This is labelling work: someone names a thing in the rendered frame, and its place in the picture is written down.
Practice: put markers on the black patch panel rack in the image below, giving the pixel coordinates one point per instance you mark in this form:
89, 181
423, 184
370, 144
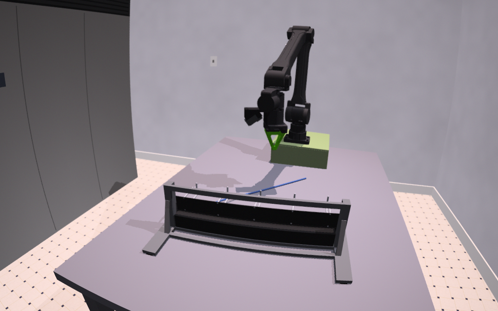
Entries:
262, 225

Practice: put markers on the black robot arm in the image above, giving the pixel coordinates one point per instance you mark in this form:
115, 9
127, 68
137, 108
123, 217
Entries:
271, 98

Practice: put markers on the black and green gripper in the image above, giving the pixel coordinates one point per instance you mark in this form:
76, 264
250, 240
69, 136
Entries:
272, 130

